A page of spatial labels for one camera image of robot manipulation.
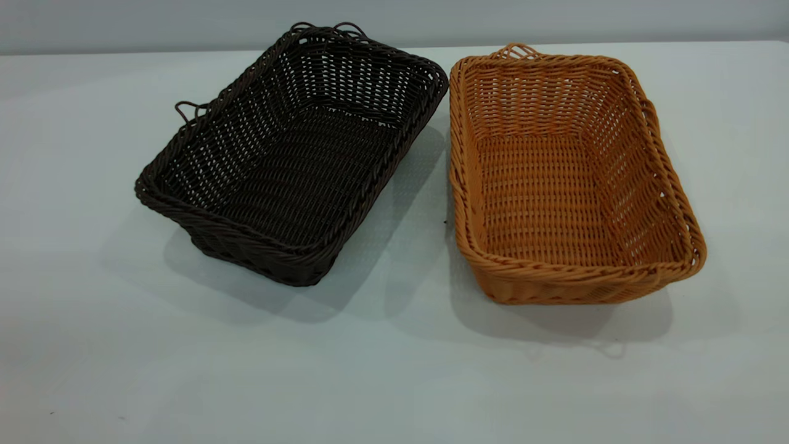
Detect black woven wicker basket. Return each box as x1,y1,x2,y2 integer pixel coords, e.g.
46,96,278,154
134,22,449,287

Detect orange woven wicker basket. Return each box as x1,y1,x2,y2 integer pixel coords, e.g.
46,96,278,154
448,42,708,306

